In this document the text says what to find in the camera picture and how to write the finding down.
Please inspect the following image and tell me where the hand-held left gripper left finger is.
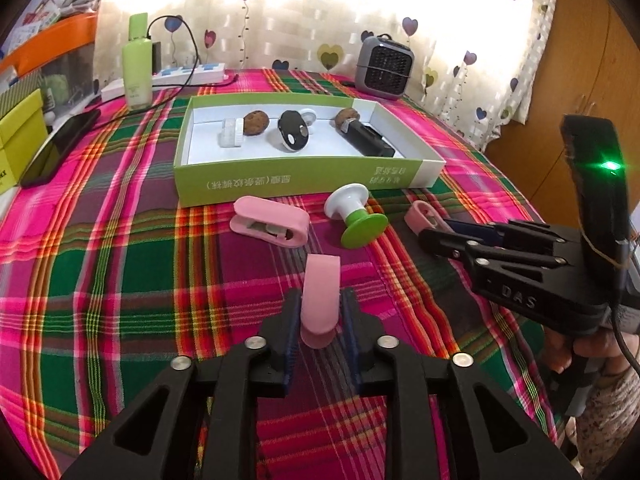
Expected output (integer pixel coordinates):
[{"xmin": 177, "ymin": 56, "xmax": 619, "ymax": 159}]
[{"xmin": 60, "ymin": 290, "xmax": 303, "ymax": 480}]

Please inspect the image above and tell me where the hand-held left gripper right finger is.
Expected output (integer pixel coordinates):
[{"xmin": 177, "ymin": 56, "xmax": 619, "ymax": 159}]
[{"xmin": 341, "ymin": 287, "xmax": 583, "ymax": 480}]

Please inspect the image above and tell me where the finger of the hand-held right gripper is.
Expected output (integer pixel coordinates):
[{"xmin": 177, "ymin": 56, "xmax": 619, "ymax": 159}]
[
  {"xmin": 418, "ymin": 228, "xmax": 569, "ymax": 271},
  {"xmin": 444, "ymin": 219, "xmax": 582, "ymax": 257}
]

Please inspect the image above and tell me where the pink plastic clip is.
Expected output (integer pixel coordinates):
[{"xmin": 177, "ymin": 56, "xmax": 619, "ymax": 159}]
[
  {"xmin": 300, "ymin": 254, "xmax": 342, "ymax": 348},
  {"xmin": 404, "ymin": 201, "xmax": 456, "ymax": 233},
  {"xmin": 230, "ymin": 196, "xmax": 311, "ymax": 248}
]

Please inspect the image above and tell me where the black rectangular device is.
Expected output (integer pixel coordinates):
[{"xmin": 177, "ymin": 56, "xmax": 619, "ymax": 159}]
[{"xmin": 342, "ymin": 120, "xmax": 396, "ymax": 157}]

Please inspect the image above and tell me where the green and white cardboard box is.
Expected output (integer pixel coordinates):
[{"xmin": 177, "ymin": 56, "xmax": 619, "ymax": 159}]
[{"xmin": 174, "ymin": 95, "xmax": 446, "ymax": 208}]

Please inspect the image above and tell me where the black remote with round buttons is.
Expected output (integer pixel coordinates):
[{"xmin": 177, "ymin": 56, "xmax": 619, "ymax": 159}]
[{"xmin": 277, "ymin": 111, "xmax": 312, "ymax": 153}]

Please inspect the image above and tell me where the small white round jar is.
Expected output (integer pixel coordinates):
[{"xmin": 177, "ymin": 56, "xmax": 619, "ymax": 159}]
[{"xmin": 219, "ymin": 117, "xmax": 246, "ymax": 148}]

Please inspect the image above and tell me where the person's right hand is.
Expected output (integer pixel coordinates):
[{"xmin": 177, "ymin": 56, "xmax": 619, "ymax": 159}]
[{"xmin": 544, "ymin": 329, "xmax": 640, "ymax": 377}]

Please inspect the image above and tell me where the green and white spool-shaped toy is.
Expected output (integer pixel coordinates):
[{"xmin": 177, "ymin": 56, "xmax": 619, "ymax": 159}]
[{"xmin": 324, "ymin": 185, "xmax": 388, "ymax": 248}]

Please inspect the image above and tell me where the brown walnut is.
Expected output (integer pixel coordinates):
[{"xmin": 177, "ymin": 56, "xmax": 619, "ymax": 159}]
[
  {"xmin": 334, "ymin": 106, "xmax": 362, "ymax": 131},
  {"xmin": 243, "ymin": 110, "xmax": 271, "ymax": 137}
]

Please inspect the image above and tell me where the pink green plaid tablecloth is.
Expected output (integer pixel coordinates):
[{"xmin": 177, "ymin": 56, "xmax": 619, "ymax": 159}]
[{"xmin": 0, "ymin": 67, "xmax": 566, "ymax": 480}]

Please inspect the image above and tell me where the small grey fan heater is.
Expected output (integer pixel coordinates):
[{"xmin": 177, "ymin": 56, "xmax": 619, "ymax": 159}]
[{"xmin": 354, "ymin": 35, "xmax": 417, "ymax": 95}]

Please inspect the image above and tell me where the wooden cabinet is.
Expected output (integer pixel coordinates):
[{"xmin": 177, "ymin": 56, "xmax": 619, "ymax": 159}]
[{"xmin": 482, "ymin": 0, "xmax": 640, "ymax": 241}]

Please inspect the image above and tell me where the heart print curtain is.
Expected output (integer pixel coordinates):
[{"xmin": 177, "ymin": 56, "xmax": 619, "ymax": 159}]
[{"xmin": 95, "ymin": 0, "xmax": 558, "ymax": 153}]

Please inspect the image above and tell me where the white power strip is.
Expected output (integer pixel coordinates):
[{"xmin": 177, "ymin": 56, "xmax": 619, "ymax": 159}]
[{"xmin": 100, "ymin": 61, "xmax": 226, "ymax": 102}]

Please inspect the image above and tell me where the black smartphone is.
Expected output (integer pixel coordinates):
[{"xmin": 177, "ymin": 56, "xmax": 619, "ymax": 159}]
[{"xmin": 19, "ymin": 109, "xmax": 102, "ymax": 188}]

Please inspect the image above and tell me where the light green lotion bottle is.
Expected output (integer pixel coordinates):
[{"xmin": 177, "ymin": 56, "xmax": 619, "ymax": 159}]
[{"xmin": 122, "ymin": 12, "xmax": 153, "ymax": 111}]

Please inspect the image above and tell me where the yellow-green shoe box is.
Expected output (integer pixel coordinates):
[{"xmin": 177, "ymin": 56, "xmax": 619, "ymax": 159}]
[{"xmin": 0, "ymin": 89, "xmax": 48, "ymax": 196}]

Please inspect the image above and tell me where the storage bin with orange lid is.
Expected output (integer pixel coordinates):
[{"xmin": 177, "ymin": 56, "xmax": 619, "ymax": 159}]
[{"xmin": 0, "ymin": 12, "xmax": 98, "ymax": 111}]

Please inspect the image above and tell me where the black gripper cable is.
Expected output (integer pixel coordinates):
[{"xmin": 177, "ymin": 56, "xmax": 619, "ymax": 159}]
[{"xmin": 607, "ymin": 240, "xmax": 640, "ymax": 366}]

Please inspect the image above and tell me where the black charging cable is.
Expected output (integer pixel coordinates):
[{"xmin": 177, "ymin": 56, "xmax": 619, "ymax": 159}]
[{"xmin": 85, "ymin": 15, "xmax": 240, "ymax": 123}]

